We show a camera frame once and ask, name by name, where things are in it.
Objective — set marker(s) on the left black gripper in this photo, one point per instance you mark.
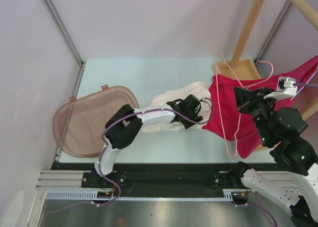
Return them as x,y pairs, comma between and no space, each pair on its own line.
195,115

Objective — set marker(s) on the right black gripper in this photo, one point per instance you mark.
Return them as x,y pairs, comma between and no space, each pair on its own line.
243,97

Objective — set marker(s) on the white t shirt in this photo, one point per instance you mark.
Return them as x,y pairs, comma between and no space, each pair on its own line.
198,89

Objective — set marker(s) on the pink wire hanger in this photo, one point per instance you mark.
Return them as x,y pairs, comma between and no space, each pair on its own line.
218,72

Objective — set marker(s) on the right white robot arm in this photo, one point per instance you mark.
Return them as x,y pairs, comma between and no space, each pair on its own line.
280,130

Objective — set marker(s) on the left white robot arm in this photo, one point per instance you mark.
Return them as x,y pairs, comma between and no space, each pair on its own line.
127,122

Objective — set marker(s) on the red t shirt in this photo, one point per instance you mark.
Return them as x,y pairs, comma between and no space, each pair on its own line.
248,136

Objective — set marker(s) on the wooden clothes rack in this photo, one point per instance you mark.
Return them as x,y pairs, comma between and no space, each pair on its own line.
245,68

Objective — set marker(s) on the brown translucent plastic basket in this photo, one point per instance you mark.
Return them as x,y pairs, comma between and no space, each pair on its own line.
79,124

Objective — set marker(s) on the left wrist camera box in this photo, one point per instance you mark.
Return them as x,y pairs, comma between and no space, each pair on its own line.
205,104

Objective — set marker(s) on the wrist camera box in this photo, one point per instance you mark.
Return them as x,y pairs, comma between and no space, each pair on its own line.
205,104
285,89

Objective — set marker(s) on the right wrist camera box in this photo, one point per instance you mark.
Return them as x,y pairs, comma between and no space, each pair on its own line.
285,89

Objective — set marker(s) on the blue wire hanger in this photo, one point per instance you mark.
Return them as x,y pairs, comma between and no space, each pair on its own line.
306,81

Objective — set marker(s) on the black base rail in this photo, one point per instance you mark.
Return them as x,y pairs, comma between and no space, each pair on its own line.
173,180

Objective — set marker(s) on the white cable duct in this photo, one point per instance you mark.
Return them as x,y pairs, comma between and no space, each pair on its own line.
98,195

